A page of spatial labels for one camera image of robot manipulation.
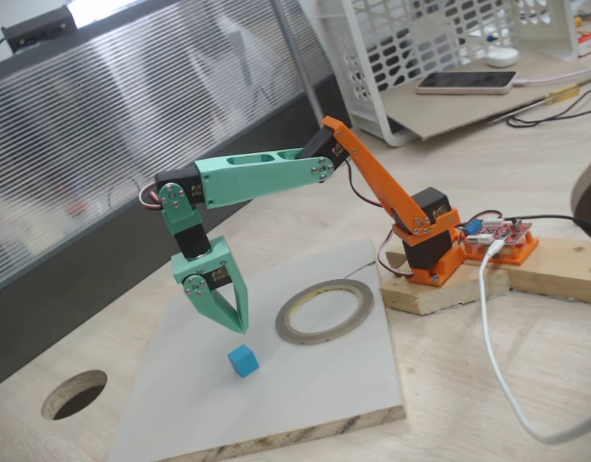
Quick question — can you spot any grey ring of tape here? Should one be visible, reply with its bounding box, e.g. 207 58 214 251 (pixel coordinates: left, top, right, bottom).
274 278 375 347

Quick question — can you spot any black box device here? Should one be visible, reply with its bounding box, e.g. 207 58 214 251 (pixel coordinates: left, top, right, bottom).
0 5 76 53

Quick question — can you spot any white earbud case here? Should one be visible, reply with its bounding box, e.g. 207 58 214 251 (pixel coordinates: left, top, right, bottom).
485 46 521 68

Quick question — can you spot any orange circuit board holder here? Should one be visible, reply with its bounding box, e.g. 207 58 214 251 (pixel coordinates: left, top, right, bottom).
461 230 540 267

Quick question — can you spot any smartphone with pink case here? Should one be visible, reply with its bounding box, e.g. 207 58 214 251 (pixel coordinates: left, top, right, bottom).
414 70 518 96

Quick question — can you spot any long wooden base plank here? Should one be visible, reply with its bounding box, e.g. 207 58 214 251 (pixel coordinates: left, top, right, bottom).
504 234 591 307

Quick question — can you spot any white laminated wooden board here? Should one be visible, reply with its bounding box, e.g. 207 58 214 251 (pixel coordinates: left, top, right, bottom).
105 238 406 462

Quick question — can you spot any frosted glass desk partition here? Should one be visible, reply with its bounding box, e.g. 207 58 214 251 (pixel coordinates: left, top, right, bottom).
0 0 354 394

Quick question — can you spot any wooden base block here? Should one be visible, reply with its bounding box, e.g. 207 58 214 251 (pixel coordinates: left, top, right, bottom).
379 244 513 317

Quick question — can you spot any thin black cable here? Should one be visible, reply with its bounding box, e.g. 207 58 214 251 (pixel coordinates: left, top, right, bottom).
505 86 591 128
511 106 591 122

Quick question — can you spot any white USB cable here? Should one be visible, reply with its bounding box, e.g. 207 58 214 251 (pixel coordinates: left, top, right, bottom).
476 240 591 445

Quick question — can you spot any black power cable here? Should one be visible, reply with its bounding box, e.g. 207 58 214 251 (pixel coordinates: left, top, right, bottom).
509 213 591 243

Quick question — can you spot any red controller circuit board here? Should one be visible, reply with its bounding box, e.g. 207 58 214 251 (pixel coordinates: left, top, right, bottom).
462 217 535 247

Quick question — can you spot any brown cardboard sheet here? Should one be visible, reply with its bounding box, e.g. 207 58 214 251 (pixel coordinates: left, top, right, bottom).
381 47 591 141

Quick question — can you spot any yellow handled screwdriver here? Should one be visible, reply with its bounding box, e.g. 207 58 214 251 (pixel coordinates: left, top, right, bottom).
487 84 581 124

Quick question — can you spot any blue cube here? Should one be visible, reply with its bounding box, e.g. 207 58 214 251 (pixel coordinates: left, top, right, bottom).
226 343 261 379

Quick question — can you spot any pale pink phone cable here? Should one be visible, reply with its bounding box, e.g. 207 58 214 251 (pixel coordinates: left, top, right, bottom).
511 65 591 89

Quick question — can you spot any white perforated plastic crate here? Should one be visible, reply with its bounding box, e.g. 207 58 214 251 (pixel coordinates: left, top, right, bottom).
317 0 581 148

